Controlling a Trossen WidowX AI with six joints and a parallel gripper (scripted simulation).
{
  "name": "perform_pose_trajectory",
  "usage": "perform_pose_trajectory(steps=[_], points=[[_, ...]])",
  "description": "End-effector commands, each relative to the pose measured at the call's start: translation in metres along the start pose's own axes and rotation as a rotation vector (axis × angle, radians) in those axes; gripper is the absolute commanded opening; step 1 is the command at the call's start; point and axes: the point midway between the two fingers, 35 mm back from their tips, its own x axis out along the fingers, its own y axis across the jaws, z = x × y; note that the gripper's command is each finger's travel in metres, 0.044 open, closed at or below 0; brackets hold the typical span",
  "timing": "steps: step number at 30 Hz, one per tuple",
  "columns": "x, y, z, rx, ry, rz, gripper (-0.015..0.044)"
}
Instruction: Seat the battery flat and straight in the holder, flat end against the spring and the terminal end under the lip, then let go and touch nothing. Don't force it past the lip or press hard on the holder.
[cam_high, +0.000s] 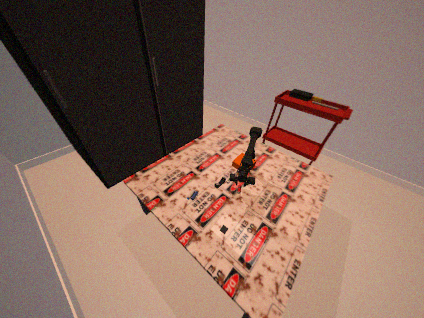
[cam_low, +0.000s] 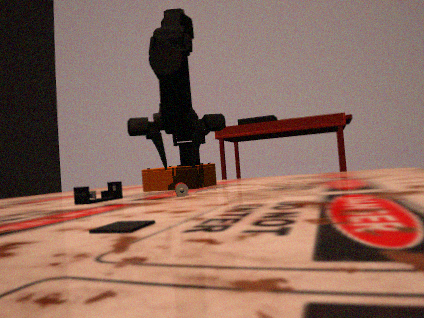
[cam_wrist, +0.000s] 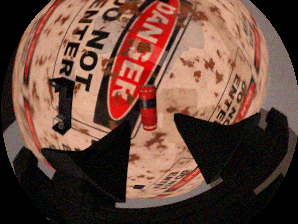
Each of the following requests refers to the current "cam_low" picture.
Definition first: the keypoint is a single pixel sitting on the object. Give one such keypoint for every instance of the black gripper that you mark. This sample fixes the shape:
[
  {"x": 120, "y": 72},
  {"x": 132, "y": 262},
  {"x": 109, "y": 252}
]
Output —
[{"x": 175, "y": 112}]

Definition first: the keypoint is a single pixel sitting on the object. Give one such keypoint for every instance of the red cylinder with black band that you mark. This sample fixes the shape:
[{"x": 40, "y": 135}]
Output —
[{"x": 181, "y": 189}]

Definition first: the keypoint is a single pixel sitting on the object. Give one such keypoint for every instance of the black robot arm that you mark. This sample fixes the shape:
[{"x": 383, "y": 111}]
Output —
[{"x": 169, "y": 47}]

